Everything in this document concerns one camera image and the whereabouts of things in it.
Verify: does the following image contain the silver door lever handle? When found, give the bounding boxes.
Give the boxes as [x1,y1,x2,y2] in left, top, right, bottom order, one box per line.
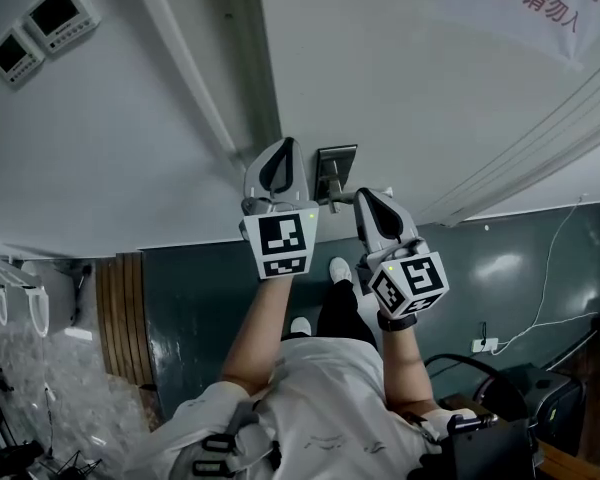
[327,185,395,207]

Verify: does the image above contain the small white wall control panel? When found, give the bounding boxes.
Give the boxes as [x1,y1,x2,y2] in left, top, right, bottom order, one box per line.
[0,25,46,91]

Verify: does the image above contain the black hip-worn device box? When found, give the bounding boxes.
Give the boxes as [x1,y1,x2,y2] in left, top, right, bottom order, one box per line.
[419,412,544,480]

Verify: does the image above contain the person's left forearm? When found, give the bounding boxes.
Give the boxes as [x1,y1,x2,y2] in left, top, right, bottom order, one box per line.
[221,271,296,397]

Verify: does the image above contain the person's white shirt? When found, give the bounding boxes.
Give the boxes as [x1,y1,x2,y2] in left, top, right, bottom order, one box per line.
[144,336,474,480]

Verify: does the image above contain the white power strip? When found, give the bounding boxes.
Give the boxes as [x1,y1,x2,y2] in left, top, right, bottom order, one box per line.
[469,336,501,354]

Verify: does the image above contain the black strap buckle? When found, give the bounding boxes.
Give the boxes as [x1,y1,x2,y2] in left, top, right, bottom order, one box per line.
[199,434,239,453]
[190,458,231,477]

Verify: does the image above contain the grey door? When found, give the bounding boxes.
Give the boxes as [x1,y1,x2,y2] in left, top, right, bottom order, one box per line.
[257,0,600,229]

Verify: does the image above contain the black wristwatch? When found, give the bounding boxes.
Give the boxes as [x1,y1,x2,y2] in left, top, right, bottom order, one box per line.
[377,311,419,333]

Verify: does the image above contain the white paper sign red print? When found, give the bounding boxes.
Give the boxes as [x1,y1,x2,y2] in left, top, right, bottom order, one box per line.
[429,0,600,74]

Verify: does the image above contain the black tripod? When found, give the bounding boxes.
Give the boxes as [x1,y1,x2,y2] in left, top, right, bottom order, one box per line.
[39,447,104,480]

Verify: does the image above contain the wooden floor ramp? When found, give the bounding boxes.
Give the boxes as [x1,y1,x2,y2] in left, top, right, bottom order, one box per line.
[94,251,156,389]

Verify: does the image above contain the person's right forearm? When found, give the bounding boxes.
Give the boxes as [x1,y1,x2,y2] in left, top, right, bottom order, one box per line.
[377,312,439,417]

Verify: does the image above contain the black floor equipment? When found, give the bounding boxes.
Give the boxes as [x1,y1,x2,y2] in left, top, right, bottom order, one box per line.
[0,440,46,474]

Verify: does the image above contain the thin white cable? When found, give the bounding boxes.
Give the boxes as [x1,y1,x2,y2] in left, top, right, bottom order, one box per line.
[492,193,589,357]

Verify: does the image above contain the clear plastic sheeting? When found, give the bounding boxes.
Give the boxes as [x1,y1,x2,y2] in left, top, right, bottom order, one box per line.
[0,317,154,480]

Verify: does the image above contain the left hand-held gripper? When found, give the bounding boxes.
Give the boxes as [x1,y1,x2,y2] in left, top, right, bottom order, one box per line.
[238,136,321,281]

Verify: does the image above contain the person's black trousers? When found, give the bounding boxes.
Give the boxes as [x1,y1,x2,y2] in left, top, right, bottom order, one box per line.
[315,280,379,352]

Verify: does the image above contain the large white wall control panel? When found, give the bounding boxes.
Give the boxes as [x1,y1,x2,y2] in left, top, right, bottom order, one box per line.
[22,0,103,55]

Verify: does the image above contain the thick black cable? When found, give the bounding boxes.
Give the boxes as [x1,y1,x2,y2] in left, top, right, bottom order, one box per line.
[423,352,529,432]

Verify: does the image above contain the grey harness strap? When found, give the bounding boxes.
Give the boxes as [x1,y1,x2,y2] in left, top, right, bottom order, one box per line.
[223,398,281,474]

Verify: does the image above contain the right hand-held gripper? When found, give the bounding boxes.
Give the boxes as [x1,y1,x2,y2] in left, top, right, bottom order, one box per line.
[353,187,451,321]

